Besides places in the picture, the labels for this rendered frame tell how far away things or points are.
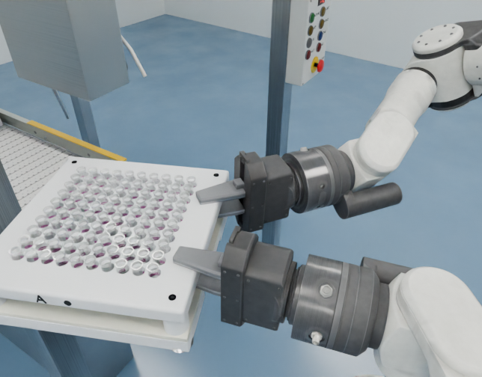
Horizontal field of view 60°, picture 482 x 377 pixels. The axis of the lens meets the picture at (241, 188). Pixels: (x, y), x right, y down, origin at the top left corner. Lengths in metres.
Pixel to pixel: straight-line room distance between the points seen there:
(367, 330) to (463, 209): 2.03
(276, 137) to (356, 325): 1.13
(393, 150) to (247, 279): 0.30
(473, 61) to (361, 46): 3.38
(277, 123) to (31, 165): 0.79
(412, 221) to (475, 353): 1.86
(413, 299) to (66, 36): 0.67
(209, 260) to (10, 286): 0.21
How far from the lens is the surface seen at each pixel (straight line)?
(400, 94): 0.73
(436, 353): 0.39
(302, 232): 2.03
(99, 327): 0.49
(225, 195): 0.53
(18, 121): 1.25
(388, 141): 0.62
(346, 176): 0.58
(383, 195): 0.63
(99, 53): 0.83
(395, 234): 2.13
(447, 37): 0.78
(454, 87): 0.80
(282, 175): 0.54
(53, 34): 0.84
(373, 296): 0.41
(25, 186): 1.03
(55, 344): 0.95
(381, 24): 4.02
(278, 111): 1.44
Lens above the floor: 1.38
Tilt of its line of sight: 38 degrees down
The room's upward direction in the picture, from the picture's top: straight up
